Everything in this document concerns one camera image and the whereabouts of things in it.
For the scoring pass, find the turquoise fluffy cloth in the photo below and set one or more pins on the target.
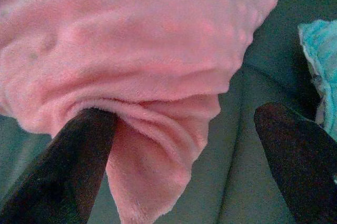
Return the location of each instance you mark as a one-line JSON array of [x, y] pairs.
[[322, 61]]

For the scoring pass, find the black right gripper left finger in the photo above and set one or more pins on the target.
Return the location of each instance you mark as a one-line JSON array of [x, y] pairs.
[[58, 166]]

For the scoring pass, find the pink fluffy pillow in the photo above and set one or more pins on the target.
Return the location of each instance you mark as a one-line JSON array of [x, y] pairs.
[[126, 50]]

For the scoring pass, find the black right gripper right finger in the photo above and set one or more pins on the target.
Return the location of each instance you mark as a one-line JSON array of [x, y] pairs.
[[297, 161]]

